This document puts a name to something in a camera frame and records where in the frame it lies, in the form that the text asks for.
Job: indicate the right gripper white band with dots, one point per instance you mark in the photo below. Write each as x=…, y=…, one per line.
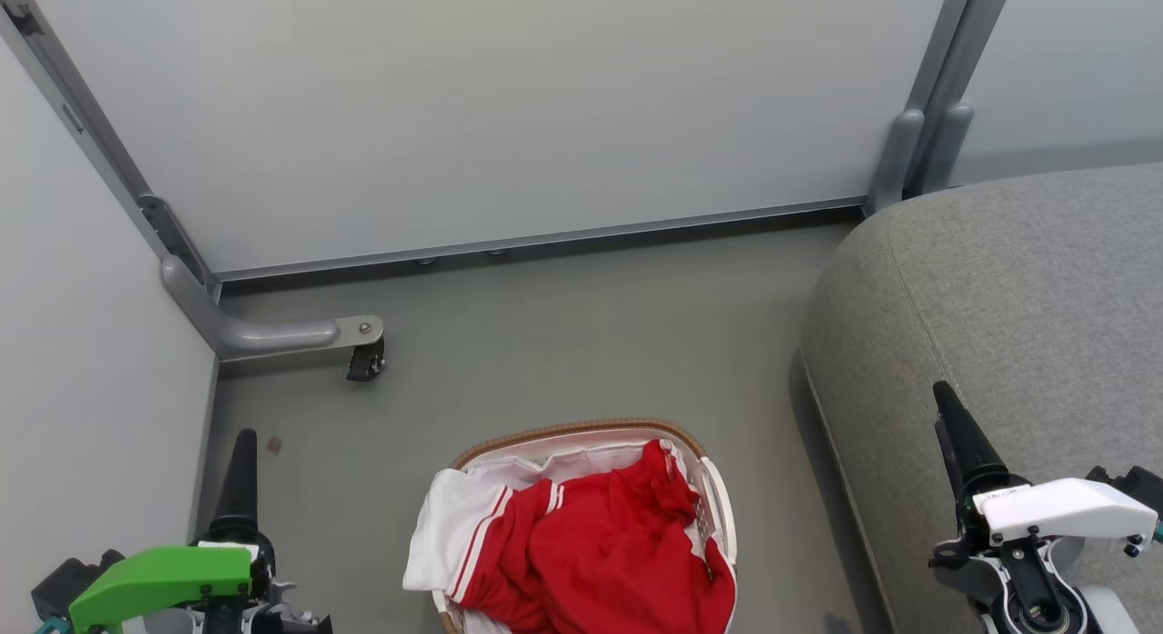
x=1063, y=509

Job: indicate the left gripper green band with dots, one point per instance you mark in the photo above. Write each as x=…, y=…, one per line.
x=164, y=579

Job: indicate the red shirt with white stripes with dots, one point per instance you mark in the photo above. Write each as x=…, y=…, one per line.
x=600, y=552

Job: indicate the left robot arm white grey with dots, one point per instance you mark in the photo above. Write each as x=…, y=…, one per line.
x=273, y=623

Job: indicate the grey fabric sofa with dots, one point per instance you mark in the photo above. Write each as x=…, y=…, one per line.
x=999, y=343

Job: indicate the grey partition foot with caster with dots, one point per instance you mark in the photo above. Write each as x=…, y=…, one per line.
x=263, y=332

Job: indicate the white laundry basket brown rim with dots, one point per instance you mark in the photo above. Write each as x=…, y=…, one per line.
x=713, y=498

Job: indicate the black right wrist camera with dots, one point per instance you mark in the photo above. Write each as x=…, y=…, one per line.
x=1131, y=487

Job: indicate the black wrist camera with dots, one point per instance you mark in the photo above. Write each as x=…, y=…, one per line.
x=1131, y=487
x=68, y=579

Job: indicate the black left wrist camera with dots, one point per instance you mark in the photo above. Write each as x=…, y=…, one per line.
x=68, y=579

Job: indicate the grey double partition post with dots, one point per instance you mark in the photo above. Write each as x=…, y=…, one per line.
x=918, y=134

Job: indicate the grey partition corner post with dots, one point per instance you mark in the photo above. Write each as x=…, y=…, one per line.
x=91, y=134

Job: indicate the grey partition bottom rail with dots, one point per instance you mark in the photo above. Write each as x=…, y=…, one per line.
x=545, y=239

